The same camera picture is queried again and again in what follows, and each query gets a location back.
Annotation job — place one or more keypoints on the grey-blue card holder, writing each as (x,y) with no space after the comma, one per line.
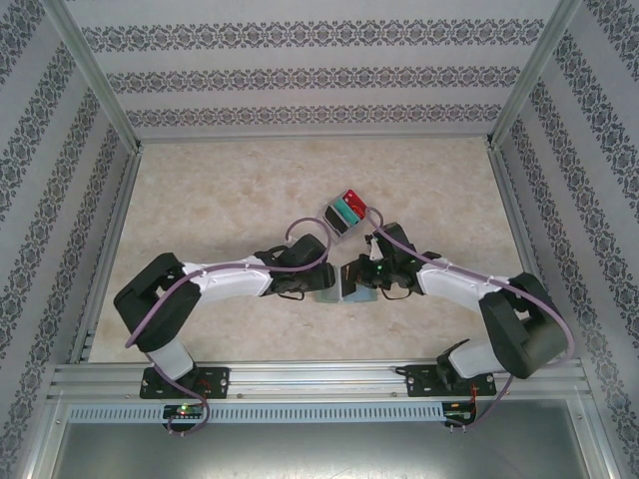
(362,297)

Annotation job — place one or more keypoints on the clear acrylic card box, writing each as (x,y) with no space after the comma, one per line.
(349,233)

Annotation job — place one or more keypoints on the black credit card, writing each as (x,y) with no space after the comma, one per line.
(333,219)

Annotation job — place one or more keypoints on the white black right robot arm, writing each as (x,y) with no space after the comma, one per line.
(449,288)

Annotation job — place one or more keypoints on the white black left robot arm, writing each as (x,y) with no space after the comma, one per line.
(234,287)

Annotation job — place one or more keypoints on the grey metal panel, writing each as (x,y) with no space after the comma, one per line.
(319,454)

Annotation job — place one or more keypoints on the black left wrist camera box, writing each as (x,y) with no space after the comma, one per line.
(307,249)

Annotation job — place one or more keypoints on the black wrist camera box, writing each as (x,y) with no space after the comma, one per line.
(307,249)
(399,239)

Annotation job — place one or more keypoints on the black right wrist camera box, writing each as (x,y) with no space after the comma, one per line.
(399,239)

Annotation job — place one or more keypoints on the aluminium mounting rail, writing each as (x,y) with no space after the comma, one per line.
(319,384)

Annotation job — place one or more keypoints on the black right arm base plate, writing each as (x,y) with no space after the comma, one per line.
(419,384)

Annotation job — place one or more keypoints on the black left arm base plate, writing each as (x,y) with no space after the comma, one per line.
(219,384)

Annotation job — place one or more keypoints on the aluminium side rail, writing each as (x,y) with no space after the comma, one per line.
(111,249)
(505,174)

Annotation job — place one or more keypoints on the aluminium frame post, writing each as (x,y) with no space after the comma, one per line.
(96,75)
(532,75)

